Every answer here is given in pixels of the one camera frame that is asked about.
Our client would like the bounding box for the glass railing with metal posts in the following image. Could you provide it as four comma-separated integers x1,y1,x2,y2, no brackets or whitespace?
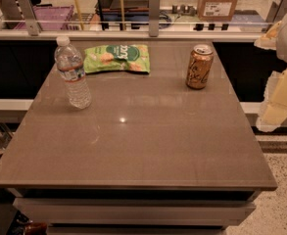
0,0,287,41

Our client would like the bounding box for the grey table with drawers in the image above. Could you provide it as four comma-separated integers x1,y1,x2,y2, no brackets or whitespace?
0,41,276,234

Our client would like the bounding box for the purple plastic crate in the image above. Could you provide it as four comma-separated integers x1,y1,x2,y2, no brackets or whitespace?
15,5,76,31

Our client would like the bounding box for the brown cardboard box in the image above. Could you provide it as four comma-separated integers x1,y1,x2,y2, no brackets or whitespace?
197,0,238,22

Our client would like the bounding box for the clear plastic water bottle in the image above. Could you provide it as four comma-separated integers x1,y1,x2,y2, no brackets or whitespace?
54,36,91,109

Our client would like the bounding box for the orange LaCroix soda can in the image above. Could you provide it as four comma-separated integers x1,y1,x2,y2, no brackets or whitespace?
186,44,214,89

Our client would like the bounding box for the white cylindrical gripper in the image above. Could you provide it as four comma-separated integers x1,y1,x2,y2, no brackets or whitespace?
254,14,287,132

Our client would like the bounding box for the green snack chip bag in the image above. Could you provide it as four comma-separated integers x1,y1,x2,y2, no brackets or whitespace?
84,44,150,73

